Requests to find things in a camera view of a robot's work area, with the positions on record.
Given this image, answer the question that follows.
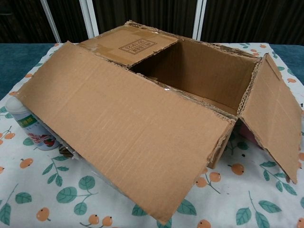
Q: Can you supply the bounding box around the pink cube block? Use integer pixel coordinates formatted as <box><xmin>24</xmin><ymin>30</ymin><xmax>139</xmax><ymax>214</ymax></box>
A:
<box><xmin>239</xmin><ymin>122</ymin><xmax>259</xmax><ymax>146</ymax></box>

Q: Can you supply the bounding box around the wide white frame post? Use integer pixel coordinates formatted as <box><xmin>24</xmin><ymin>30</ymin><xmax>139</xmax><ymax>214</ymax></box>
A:
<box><xmin>79</xmin><ymin>0</ymin><xmax>99</xmax><ymax>40</ymax></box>
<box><xmin>192</xmin><ymin>0</ymin><xmax>207</xmax><ymax>41</ymax></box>

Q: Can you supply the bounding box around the floral fruit print tablecloth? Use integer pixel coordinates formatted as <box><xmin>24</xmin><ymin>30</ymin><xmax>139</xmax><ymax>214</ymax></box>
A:
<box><xmin>0</xmin><ymin>42</ymin><xmax>304</xmax><ymax>228</ymax></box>

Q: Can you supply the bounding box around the white canister with lid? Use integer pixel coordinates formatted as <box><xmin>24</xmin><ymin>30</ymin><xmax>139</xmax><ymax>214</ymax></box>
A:
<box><xmin>5</xmin><ymin>97</ymin><xmax>60</xmax><ymax>152</ymax></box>

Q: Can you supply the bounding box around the thin white frame post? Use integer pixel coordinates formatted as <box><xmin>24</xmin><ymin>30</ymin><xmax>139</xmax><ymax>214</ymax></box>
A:
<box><xmin>39</xmin><ymin>0</ymin><xmax>60</xmax><ymax>43</ymax></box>

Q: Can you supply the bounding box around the brown cardboard box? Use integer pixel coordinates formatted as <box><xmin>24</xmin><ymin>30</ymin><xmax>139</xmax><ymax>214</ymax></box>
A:
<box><xmin>14</xmin><ymin>19</ymin><xmax>300</xmax><ymax>226</ymax></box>

